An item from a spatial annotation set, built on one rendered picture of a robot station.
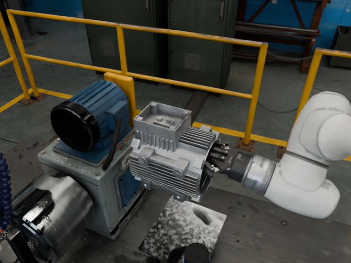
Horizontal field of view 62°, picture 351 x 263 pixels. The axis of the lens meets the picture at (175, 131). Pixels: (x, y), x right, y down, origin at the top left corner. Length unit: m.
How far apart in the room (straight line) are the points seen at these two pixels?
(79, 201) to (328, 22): 4.74
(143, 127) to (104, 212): 0.49
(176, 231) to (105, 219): 0.27
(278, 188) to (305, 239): 0.67
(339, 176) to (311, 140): 2.28
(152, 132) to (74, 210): 0.41
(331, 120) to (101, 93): 0.74
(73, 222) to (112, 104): 0.41
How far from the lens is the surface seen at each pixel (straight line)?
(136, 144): 0.77
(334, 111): 0.72
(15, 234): 0.84
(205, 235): 1.14
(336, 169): 3.03
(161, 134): 0.74
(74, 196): 1.03
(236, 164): 0.73
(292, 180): 0.72
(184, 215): 1.19
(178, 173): 0.72
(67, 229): 1.02
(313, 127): 0.71
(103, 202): 1.11
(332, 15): 5.24
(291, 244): 1.34
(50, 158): 1.14
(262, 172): 0.72
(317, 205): 0.74
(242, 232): 1.32
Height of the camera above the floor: 1.87
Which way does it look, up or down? 37 degrees down
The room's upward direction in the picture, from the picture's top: straight up
